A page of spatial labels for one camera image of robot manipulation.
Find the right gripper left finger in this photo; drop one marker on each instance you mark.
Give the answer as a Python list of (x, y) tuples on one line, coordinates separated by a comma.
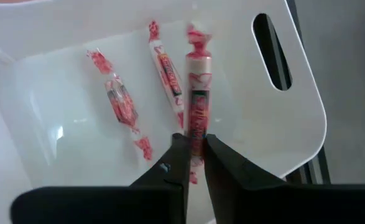
[(157, 202)]

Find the white plastic bin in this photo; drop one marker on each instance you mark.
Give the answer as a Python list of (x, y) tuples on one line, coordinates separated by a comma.
[(76, 149)]

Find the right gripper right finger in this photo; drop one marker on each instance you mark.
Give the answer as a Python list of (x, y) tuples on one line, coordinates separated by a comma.
[(247, 199)]

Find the Smarties candy roll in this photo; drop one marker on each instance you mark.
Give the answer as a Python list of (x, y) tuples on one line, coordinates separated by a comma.
[(198, 93), (121, 102), (168, 74)]

